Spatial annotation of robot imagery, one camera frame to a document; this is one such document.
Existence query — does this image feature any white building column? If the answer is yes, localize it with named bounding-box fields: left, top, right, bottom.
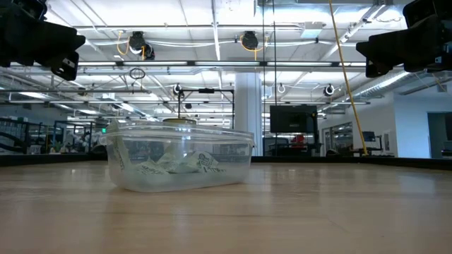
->
left=234, top=72, right=265, bottom=157

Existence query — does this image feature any red background object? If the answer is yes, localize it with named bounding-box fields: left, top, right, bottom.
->
left=291, top=133, right=307, bottom=148

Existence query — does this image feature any ceiling cable reel yellow cord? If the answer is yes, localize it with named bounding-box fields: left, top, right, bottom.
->
left=239, top=30, right=261, bottom=52
left=116, top=30, right=156, bottom=61

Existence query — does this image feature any black monitor screen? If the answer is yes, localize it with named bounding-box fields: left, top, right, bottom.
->
left=270, top=104, right=319, bottom=134

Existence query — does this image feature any thin black hanging cable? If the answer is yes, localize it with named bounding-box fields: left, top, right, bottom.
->
left=261, top=0, right=266, bottom=156
left=272, top=0, right=278, bottom=156

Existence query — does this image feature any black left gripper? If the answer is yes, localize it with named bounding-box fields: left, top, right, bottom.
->
left=0, top=19, right=86, bottom=81

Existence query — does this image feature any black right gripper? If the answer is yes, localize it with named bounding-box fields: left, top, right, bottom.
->
left=355, top=16, right=452, bottom=78

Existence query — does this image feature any black table edge border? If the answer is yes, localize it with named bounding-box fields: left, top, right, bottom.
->
left=0, top=152, right=452, bottom=171

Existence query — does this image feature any black overhead camera frame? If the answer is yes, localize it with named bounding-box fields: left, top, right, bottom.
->
left=177, top=87, right=236, bottom=130

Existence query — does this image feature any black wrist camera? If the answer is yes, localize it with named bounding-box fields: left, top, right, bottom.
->
left=0, top=0, right=48, bottom=21
left=402, top=0, right=452, bottom=28

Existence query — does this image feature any black storage shelving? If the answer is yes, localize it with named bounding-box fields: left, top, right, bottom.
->
left=0, top=117, right=30, bottom=155

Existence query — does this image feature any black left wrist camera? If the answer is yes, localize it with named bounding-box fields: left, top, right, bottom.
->
left=0, top=0, right=48, bottom=21

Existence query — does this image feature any long white stick packet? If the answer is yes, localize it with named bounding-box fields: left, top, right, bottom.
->
left=105, top=119, right=134, bottom=174

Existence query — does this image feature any silver ceiling air duct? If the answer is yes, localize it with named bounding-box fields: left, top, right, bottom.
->
left=351, top=68, right=412, bottom=100

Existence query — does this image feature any yellow hanging cable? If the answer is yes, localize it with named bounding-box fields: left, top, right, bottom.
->
left=328, top=0, right=369, bottom=157

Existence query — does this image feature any pale cylindrical jar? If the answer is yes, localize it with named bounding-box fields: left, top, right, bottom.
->
left=162, top=117, right=198, bottom=156

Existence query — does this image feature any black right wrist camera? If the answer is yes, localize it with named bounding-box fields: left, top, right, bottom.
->
left=402, top=0, right=452, bottom=28

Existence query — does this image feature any clear plastic bin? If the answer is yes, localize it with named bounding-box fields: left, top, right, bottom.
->
left=103, top=119, right=256, bottom=193

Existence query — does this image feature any black coiled cable loop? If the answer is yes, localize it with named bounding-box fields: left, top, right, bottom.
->
left=129, top=67, right=147, bottom=80

